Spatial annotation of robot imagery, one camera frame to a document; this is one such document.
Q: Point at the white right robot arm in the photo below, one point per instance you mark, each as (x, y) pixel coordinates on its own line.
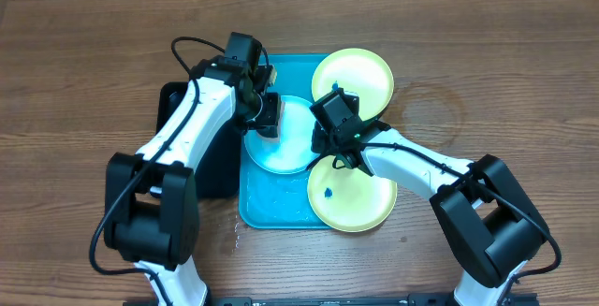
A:
(491, 225)

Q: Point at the green brown sponge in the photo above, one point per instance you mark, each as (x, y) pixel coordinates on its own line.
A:
(269, 132)

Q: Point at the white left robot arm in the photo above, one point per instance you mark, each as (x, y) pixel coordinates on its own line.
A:
(151, 215)

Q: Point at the yellow plate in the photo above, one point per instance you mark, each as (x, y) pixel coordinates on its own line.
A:
(357, 71)
(349, 200)

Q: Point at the light blue plate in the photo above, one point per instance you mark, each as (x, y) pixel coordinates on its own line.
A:
(291, 151)

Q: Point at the teal plastic tray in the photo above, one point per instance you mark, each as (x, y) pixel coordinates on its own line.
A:
(280, 201)

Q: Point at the black plastic tray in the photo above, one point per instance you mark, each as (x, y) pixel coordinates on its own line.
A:
(218, 172)

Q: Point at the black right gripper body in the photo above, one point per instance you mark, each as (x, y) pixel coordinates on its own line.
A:
(324, 140)

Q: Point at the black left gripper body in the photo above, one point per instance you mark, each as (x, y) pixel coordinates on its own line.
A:
(269, 114)

